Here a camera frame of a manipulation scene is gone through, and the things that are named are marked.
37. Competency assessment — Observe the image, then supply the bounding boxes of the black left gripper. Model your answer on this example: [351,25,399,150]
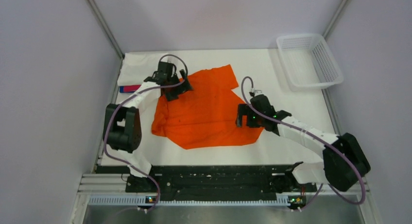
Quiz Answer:
[164,69,192,101]

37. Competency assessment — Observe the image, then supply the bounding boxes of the orange t-shirt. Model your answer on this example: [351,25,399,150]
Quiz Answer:
[151,65,263,150]

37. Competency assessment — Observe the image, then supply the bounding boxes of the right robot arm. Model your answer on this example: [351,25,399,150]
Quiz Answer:
[236,94,371,191]

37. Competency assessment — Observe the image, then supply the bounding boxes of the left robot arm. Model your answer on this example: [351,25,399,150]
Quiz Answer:
[103,61,193,194]

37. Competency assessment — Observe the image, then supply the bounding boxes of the folded white t-shirt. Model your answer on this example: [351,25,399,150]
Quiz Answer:
[117,52,167,86]

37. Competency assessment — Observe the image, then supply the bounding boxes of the folded magenta t-shirt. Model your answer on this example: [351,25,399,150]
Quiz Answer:
[122,85,141,93]

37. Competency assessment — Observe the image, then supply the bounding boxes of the white plastic basket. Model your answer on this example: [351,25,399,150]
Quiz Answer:
[276,34,344,91]

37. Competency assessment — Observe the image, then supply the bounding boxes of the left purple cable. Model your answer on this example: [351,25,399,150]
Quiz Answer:
[102,53,194,213]

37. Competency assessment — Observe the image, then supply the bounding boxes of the purple cable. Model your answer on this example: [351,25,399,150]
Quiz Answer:
[102,53,194,213]
[241,76,368,212]

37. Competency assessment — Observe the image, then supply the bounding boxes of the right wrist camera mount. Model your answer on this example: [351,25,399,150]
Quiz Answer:
[249,88,262,97]

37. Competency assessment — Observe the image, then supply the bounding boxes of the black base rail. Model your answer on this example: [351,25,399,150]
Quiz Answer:
[96,165,317,202]

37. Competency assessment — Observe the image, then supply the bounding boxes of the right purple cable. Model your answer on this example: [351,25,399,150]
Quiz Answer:
[241,76,368,212]

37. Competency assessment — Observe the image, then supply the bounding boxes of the left aluminium frame post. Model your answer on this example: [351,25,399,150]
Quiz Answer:
[85,0,124,59]

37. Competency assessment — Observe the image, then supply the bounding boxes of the aluminium frame post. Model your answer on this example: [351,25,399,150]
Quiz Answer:
[85,0,124,59]
[322,0,351,40]

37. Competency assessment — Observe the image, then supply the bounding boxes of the white cable duct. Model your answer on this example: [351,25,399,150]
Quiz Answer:
[88,195,304,207]

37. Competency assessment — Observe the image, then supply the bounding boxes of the right aluminium frame post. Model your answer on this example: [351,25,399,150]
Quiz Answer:
[322,0,351,40]

